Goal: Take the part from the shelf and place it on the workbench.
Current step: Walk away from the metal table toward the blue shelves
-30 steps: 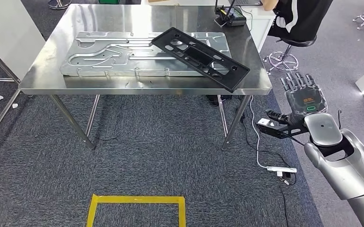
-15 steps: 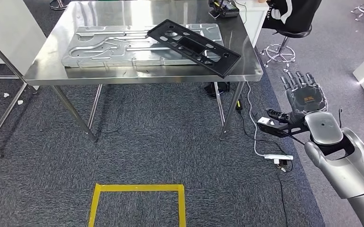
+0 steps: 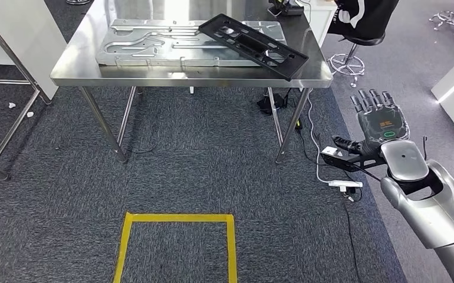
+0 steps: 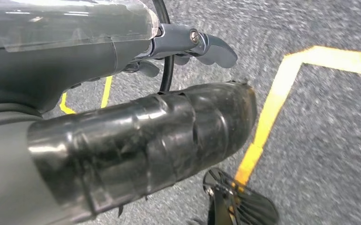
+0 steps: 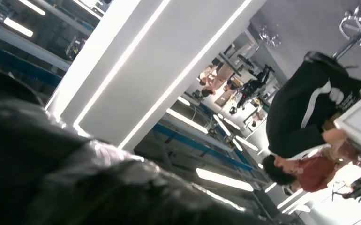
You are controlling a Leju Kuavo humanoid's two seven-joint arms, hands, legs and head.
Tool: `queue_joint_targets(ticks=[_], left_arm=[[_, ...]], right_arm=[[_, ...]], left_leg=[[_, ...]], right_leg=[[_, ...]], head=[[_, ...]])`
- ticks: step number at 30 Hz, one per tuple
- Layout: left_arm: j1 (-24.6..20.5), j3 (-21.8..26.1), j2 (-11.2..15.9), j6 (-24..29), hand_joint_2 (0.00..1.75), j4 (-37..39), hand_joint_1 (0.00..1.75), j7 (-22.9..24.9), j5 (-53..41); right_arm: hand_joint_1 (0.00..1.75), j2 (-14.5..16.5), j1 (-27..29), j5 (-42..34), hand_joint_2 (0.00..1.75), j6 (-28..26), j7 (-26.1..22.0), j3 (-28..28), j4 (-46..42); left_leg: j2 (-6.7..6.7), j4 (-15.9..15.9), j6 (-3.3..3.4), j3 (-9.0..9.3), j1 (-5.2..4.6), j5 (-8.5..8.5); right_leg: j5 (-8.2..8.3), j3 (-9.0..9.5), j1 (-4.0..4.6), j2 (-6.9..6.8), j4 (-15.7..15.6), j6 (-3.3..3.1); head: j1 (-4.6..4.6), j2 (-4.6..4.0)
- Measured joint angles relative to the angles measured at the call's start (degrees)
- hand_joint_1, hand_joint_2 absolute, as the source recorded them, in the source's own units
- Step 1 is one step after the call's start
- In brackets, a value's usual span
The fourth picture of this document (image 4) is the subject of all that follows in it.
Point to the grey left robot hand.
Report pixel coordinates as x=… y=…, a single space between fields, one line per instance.
x=59 y=62

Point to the black robot foot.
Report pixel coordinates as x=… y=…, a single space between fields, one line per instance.
x=248 y=208

